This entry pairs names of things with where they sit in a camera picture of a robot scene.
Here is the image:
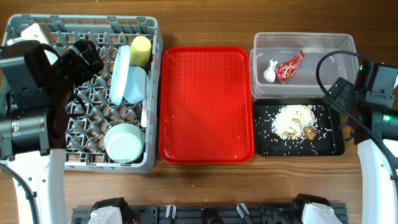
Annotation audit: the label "light blue plate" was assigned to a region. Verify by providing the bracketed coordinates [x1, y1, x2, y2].
[110, 45, 130, 105]

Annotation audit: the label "rice and meat leftovers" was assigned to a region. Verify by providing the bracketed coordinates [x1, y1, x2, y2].
[271, 105, 317, 141]

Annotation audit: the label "red candy wrapper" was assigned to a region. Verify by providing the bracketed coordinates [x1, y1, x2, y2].
[275, 50, 305, 84]

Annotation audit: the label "small mint green bowl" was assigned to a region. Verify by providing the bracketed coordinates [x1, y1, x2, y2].
[124, 67, 149, 104]

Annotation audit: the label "yellow plastic cup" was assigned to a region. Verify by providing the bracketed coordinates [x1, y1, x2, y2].
[130, 36, 152, 67]

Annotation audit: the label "white napkin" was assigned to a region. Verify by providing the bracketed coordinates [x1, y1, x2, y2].
[263, 60, 278, 83]

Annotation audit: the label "silver knife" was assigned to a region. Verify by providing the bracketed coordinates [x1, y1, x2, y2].
[140, 100, 148, 128]

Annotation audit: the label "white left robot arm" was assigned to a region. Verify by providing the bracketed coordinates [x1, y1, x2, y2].
[1, 40, 104, 223]

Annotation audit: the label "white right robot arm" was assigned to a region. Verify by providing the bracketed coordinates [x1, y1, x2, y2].
[322, 62, 397, 223]

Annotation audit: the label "grey dishwasher rack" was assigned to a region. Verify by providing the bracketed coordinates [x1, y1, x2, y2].
[3, 14, 164, 174]

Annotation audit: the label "clear plastic bin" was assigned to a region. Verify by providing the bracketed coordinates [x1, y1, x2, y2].
[250, 32, 356, 99]

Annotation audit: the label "black tray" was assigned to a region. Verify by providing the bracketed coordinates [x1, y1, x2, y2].
[253, 98, 345, 156]

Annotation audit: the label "red serving tray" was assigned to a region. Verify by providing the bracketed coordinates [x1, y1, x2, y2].
[158, 46, 254, 165]

